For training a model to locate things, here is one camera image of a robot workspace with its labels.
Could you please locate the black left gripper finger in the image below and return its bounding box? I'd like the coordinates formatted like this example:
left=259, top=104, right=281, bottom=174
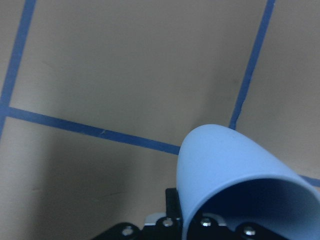
left=165, top=188, right=183, bottom=227

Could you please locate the light blue cup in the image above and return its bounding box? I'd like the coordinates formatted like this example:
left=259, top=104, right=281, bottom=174
left=176, top=124, right=320, bottom=240

